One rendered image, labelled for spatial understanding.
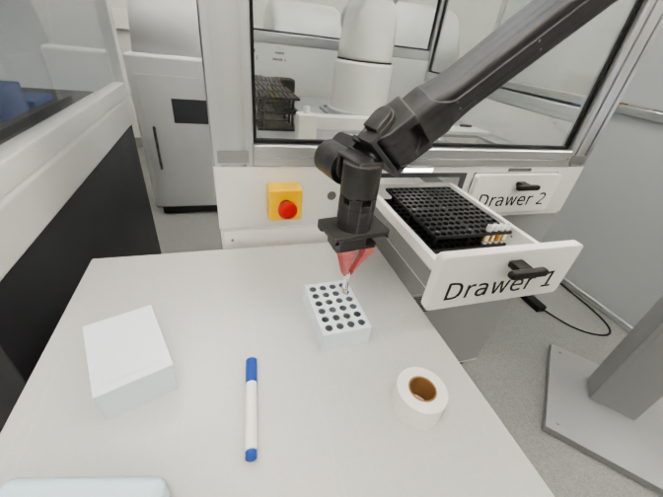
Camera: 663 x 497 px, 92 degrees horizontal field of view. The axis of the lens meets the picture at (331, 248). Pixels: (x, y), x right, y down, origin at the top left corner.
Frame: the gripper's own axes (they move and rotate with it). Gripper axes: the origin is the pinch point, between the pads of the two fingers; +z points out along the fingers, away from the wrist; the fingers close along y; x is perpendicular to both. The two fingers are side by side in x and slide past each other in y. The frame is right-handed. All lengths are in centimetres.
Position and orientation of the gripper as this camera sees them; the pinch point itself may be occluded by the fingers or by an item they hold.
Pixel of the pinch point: (346, 269)
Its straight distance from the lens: 56.6
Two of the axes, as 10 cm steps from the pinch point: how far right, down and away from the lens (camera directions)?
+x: 4.0, 5.4, -7.4
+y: -9.1, 1.5, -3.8
